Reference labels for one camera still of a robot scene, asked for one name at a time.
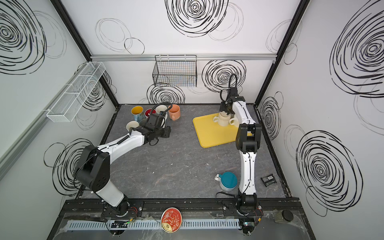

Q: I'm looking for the cream mug red inside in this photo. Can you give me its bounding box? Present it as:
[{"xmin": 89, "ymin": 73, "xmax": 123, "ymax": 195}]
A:
[{"xmin": 145, "ymin": 109, "xmax": 156, "ymax": 118}]

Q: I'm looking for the pink mug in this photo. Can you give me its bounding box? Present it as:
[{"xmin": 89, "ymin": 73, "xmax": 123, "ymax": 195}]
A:
[{"xmin": 126, "ymin": 121, "xmax": 140, "ymax": 131}]

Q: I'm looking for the light blue mug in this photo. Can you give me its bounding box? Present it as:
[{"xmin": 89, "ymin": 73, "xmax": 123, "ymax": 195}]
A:
[{"xmin": 155, "ymin": 105, "xmax": 168, "ymax": 119}]

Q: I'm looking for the blue patterned mug yellow inside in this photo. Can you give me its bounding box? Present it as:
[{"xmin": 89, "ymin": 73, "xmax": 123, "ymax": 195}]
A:
[{"xmin": 131, "ymin": 106, "xmax": 145, "ymax": 123}]

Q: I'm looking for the peach mug cream base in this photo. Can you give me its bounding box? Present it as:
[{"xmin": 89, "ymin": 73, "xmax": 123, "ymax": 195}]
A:
[{"xmin": 168, "ymin": 104, "xmax": 181, "ymax": 121}]

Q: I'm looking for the yellow plastic tray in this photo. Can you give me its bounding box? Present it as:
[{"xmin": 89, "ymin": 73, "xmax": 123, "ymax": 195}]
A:
[{"xmin": 193, "ymin": 113, "xmax": 238, "ymax": 148}]

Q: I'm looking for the large grey mug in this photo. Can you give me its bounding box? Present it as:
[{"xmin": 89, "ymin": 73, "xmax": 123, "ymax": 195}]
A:
[{"xmin": 139, "ymin": 119, "xmax": 148, "ymax": 128}]

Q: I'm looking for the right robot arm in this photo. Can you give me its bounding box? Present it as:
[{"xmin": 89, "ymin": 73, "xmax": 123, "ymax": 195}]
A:
[{"xmin": 220, "ymin": 87, "xmax": 262, "ymax": 208}]

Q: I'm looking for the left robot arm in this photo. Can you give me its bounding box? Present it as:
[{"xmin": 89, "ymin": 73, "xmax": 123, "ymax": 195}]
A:
[{"xmin": 74, "ymin": 113, "xmax": 171, "ymax": 216}]

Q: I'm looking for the white mug on tray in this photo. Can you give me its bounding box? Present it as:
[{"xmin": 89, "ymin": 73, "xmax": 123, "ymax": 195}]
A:
[{"xmin": 229, "ymin": 116, "xmax": 240, "ymax": 128}]

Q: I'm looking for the white jar teal lid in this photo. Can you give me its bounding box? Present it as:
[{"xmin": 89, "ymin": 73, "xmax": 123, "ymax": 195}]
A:
[{"xmin": 214, "ymin": 172, "xmax": 238, "ymax": 192}]

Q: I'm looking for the small black card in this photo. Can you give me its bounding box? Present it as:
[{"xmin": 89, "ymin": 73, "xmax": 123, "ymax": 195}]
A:
[{"xmin": 261, "ymin": 174, "xmax": 277, "ymax": 188}]

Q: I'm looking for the red round tin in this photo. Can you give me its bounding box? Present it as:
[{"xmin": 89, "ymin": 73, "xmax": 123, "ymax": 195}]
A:
[{"xmin": 161, "ymin": 208, "xmax": 183, "ymax": 234}]

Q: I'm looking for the dark jar black lid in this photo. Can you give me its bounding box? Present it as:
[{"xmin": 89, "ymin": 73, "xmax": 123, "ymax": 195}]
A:
[{"xmin": 273, "ymin": 210, "xmax": 294, "ymax": 224}]

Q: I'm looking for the black wire basket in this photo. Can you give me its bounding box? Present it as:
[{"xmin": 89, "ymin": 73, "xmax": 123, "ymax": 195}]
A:
[{"xmin": 152, "ymin": 55, "xmax": 198, "ymax": 87}]

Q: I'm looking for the white wire shelf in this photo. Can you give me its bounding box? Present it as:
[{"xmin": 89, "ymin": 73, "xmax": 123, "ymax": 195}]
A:
[{"xmin": 46, "ymin": 62, "xmax": 106, "ymax": 123}]

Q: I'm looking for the white slotted cable duct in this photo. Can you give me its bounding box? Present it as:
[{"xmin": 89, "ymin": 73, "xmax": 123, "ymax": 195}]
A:
[{"xmin": 62, "ymin": 219, "xmax": 241, "ymax": 232}]

